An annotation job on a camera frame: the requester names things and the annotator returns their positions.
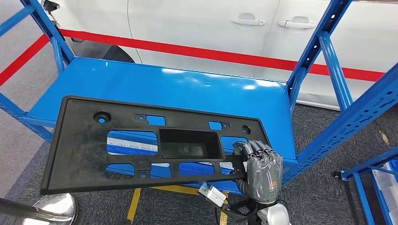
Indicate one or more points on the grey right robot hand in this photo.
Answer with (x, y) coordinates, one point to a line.
(266, 177)

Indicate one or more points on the black plastic plate bracket part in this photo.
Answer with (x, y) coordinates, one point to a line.
(77, 139)

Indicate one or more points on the blue metal shelf rack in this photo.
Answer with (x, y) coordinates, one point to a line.
(186, 90)

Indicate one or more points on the blue wheeled bin cart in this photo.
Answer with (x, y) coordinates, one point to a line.
(367, 164)

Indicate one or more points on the white plastic bin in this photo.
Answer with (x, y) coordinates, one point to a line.
(384, 183)

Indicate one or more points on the red barrier belt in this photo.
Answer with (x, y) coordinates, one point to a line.
(21, 60)
(217, 56)

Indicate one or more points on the yellow floor tape square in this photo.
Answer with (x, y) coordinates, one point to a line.
(134, 205)

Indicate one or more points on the white car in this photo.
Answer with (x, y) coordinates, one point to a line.
(192, 28)

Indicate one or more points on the black car tyre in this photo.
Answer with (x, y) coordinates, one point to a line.
(118, 56)

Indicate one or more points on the black right camera bracket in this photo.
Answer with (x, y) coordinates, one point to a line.
(231, 214)

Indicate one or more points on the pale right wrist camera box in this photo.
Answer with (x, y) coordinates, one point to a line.
(213, 195)

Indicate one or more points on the barrier stanchion post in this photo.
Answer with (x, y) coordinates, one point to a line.
(56, 205)

